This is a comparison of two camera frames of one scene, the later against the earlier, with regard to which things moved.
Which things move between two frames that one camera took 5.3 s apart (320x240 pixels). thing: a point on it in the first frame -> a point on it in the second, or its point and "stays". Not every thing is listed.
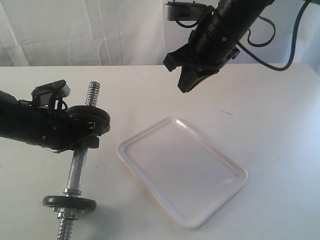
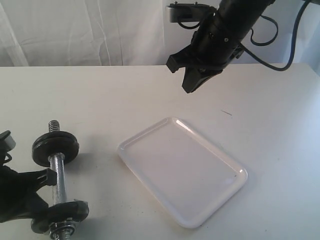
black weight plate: (68, 201) -> (40, 226)
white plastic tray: (189, 176) stays
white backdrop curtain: (98, 32) stays
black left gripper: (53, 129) -> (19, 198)
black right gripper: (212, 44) stays
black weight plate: (83, 119) -> (55, 142)
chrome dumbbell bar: (66, 217) -> (63, 229)
